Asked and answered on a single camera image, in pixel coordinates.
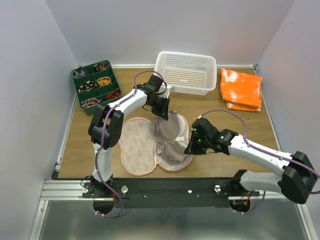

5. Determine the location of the taupe bra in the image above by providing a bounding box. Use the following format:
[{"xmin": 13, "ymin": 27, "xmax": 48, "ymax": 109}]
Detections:
[{"xmin": 150, "ymin": 111, "xmax": 193, "ymax": 171}]

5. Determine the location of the black floral scrunchie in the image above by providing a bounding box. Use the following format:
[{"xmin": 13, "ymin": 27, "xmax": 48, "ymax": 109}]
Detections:
[
  {"xmin": 93, "ymin": 61, "xmax": 111, "ymax": 73},
  {"xmin": 80, "ymin": 98, "xmax": 101, "ymax": 109}
]

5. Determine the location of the grey item in tray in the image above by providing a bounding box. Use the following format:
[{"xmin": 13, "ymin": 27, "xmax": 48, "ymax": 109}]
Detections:
[{"xmin": 71, "ymin": 66, "xmax": 86, "ymax": 79}]

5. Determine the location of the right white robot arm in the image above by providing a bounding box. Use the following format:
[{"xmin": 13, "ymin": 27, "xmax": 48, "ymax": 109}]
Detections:
[{"xmin": 184, "ymin": 117, "xmax": 318, "ymax": 204}]

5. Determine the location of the green compartment tray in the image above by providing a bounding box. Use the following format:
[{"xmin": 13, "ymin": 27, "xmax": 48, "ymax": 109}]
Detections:
[{"xmin": 71, "ymin": 60, "xmax": 122, "ymax": 116}]

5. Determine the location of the orange white cloth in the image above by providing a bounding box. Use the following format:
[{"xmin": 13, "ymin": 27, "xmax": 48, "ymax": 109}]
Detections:
[{"xmin": 220, "ymin": 68, "xmax": 263, "ymax": 112}]

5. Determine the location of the tan hair tie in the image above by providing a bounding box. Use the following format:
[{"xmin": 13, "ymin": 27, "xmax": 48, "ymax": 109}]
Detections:
[{"xmin": 96, "ymin": 76, "xmax": 113, "ymax": 86}]

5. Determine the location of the black floral scrunchie top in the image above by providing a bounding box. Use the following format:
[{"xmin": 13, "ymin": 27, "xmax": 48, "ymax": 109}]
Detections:
[{"xmin": 93, "ymin": 61, "xmax": 111, "ymax": 73}]

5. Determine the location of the black floral scrunchie bottom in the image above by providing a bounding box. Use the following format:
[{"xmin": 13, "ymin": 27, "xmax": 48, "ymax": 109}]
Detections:
[{"xmin": 80, "ymin": 98, "xmax": 101, "ymax": 109}]

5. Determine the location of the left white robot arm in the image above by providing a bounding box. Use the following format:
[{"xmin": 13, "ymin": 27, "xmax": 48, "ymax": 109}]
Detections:
[{"xmin": 88, "ymin": 71, "xmax": 175, "ymax": 198}]

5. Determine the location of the pink floral laundry bag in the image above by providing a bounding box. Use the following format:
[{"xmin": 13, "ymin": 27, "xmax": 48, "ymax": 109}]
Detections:
[{"xmin": 117, "ymin": 111, "xmax": 194, "ymax": 176}]

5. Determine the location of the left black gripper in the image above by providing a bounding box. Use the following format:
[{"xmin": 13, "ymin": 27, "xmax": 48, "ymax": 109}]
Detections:
[{"xmin": 147, "ymin": 95, "xmax": 170, "ymax": 121}]

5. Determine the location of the black white dotted scrunchie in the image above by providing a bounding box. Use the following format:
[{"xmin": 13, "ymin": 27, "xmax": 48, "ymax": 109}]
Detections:
[{"xmin": 77, "ymin": 81, "xmax": 98, "ymax": 94}]

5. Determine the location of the orange black hair tie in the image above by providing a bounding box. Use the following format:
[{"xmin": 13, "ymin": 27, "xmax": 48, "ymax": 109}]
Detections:
[{"xmin": 106, "ymin": 88, "xmax": 122, "ymax": 100}]

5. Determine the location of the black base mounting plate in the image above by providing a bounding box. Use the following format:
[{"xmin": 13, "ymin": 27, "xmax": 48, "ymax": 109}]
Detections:
[{"xmin": 82, "ymin": 177, "xmax": 259, "ymax": 209}]

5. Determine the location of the white plastic basket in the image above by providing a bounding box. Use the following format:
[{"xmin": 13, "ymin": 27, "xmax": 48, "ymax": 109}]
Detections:
[{"xmin": 154, "ymin": 51, "xmax": 217, "ymax": 96}]

